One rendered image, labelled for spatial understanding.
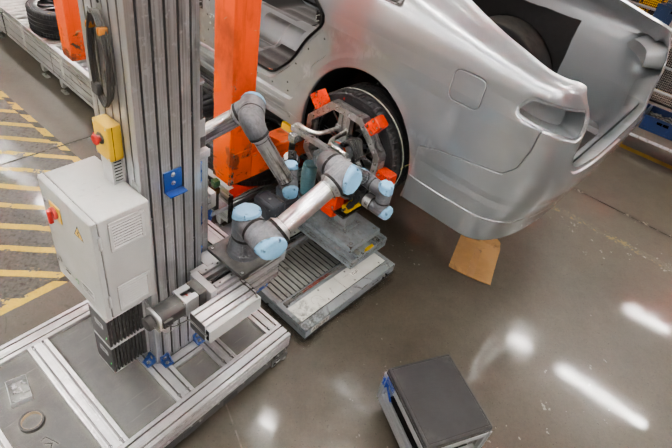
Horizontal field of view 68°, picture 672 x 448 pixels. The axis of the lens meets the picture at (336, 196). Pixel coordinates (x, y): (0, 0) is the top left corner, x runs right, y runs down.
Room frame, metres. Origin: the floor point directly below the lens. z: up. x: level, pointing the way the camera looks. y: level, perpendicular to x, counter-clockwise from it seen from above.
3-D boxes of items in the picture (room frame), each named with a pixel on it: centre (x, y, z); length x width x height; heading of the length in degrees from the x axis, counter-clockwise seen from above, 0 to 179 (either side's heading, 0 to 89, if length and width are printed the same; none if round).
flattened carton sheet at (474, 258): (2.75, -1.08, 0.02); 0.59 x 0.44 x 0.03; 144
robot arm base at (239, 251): (1.53, 0.34, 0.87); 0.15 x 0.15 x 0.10
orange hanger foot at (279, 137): (2.69, 0.45, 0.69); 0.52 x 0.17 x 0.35; 144
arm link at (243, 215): (1.53, 0.33, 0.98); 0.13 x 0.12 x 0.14; 48
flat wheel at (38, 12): (4.58, 2.90, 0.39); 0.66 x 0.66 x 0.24
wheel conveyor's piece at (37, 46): (4.52, 2.82, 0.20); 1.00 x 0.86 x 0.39; 54
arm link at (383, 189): (1.97, -0.21, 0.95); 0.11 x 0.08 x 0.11; 48
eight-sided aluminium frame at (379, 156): (2.42, 0.02, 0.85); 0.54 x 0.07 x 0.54; 54
